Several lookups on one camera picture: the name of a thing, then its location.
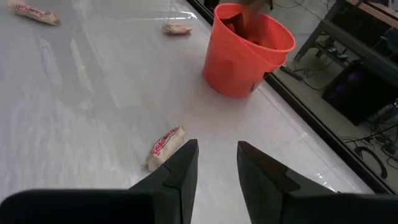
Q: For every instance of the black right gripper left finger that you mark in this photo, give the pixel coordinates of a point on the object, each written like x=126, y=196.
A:
x=124, y=208

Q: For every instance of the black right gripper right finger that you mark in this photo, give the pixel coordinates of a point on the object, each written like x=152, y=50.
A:
x=311, y=208

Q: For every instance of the cream candy bar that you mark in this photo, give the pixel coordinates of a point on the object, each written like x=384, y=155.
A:
x=164, y=147
x=34, y=12
x=177, y=28

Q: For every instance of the brown candy bar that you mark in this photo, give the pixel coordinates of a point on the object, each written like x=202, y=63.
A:
x=237, y=23

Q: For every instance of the black computer tower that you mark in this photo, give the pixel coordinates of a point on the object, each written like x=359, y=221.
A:
x=357, y=93

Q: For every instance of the black power strip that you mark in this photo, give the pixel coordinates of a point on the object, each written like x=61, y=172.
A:
x=292, y=73

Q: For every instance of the orange plastic bucket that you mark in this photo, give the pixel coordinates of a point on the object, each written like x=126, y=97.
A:
x=236, y=68

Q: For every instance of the wooden top workbench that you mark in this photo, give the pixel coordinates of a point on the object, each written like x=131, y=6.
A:
x=357, y=43

